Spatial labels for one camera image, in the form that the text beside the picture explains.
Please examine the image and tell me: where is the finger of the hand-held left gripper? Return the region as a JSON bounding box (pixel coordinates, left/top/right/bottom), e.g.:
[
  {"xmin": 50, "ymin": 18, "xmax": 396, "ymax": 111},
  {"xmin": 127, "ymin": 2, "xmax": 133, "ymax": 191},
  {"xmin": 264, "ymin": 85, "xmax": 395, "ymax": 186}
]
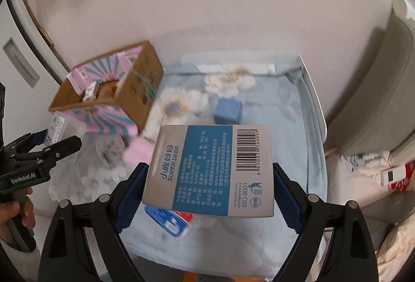
[
  {"xmin": 4, "ymin": 129, "xmax": 50, "ymax": 157},
  {"xmin": 14, "ymin": 135, "xmax": 82, "ymax": 170}
]

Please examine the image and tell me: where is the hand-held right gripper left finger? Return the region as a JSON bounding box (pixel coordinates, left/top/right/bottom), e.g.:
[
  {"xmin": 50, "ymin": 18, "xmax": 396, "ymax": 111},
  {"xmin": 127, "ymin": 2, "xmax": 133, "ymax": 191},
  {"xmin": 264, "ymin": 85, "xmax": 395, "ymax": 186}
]
[{"xmin": 39, "ymin": 163, "xmax": 149, "ymax": 282}]

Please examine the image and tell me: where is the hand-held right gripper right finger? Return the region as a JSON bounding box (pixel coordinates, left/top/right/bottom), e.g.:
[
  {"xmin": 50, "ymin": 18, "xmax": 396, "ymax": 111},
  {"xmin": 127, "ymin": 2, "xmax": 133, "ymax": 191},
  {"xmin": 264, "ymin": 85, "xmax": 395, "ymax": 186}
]
[{"xmin": 273, "ymin": 163, "xmax": 379, "ymax": 282}]

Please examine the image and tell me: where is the grey and blue cardboard box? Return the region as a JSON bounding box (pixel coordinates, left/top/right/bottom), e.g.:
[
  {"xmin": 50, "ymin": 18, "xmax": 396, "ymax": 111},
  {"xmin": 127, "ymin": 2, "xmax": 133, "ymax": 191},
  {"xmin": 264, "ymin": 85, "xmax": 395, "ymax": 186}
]
[{"xmin": 142, "ymin": 124, "xmax": 275, "ymax": 218}]

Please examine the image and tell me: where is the person's left forearm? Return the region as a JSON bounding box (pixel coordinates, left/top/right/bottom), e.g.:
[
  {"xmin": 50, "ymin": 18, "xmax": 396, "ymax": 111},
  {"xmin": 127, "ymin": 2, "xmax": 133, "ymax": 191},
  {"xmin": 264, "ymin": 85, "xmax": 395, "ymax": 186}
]
[{"xmin": 0, "ymin": 229, "xmax": 41, "ymax": 273}]

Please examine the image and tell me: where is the person's left hand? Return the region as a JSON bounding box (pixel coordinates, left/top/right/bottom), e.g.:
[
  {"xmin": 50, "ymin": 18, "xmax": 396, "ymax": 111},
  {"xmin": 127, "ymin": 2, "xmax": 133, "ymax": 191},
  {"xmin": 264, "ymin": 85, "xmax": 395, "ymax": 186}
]
[{"xmin": 0, "ymin": 196, "xmax": 37, "ymax": 231}]

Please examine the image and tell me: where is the clear plastic labelled bag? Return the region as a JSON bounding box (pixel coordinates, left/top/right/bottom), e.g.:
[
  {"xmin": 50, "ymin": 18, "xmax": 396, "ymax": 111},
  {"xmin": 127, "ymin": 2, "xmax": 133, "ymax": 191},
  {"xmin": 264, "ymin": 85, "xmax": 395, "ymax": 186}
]
[{"xmin": 45, "ymin": 110, "xmax": 87, "ymax": 148}]

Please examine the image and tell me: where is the pink fluffy cloth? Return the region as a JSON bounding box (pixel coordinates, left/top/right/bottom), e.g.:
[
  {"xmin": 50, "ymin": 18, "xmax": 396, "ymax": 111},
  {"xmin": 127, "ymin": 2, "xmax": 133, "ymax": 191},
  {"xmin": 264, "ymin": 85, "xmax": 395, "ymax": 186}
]
[{"xmin": 122, "ymin": 136, "xmax": 157, "ymax": 170}]

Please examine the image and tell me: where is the blue and red toothpaste tube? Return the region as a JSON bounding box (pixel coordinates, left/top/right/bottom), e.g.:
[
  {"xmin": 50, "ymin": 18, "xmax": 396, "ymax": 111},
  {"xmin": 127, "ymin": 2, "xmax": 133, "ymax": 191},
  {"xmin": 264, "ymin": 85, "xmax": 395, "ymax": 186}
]
[{"xmin": 144, "ymin": 206, "xmax": 194, "ymax": 239}]

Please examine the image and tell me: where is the small white packet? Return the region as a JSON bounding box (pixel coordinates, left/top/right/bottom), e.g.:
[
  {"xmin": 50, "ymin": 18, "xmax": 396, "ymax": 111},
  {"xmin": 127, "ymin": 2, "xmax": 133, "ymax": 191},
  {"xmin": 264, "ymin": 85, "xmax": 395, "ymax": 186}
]
[{"xmin": 82, "ymin": 81, "xmax": 100, "ymax": 102}]

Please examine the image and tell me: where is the clear plastic storage bin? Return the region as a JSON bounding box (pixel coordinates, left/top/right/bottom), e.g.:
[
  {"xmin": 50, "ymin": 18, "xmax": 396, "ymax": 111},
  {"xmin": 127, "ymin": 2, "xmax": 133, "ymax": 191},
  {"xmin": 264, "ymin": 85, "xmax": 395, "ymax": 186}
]
[{"xmin": 48, "ymin": 52, "xmax": 327, "ymax": 279}]

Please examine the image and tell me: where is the white cabinet door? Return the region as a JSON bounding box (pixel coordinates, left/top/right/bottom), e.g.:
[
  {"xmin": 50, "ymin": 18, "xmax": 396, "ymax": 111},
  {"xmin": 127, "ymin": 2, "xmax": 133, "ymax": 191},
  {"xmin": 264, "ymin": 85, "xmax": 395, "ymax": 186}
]
[{"xmin": 0, "ymin": 0, "xmax": 70, "ymax": 146}]

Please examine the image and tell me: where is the pink striped cardboard box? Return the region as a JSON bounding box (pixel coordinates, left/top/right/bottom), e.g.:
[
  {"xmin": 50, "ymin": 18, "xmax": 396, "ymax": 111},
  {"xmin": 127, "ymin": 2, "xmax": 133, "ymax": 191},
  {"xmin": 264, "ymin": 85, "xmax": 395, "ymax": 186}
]
[{"xmin": 48, "ymin": 40, "xmax": 164, "ymax": 136}]

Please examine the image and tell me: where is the cream patterned bedding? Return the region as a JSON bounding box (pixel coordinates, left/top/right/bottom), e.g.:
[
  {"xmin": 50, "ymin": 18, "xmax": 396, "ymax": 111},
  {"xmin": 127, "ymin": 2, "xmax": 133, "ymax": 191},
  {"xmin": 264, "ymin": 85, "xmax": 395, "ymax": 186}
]
[{"xmin": 323, "ymin": 147, "xmax": 415, "ymax": 273}]

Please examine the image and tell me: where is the small blue box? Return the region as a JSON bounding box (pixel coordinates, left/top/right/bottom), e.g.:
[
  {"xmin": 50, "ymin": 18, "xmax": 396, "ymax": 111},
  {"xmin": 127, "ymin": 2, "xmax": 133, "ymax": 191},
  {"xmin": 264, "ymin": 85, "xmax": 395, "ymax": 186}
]
[{"xmin": 213, "ymin": 98, "xmax": 243, "ymax": 124}]

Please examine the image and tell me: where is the red and white packet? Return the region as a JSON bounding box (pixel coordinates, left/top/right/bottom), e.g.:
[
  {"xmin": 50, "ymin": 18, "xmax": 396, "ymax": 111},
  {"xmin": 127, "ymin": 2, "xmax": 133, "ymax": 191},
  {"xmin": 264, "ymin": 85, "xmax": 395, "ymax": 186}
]
[{"xmin": 380, "ymin": 162, "xmax": 415, "ymax": 194}]

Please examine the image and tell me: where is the grey upholstered chair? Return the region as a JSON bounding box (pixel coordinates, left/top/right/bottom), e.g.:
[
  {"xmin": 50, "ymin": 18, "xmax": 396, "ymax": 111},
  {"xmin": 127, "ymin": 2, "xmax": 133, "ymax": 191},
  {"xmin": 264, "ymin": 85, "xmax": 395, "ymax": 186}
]
[{"xmin": 325, "ymin": 0, "xmax": 415, "ymax": 158}]

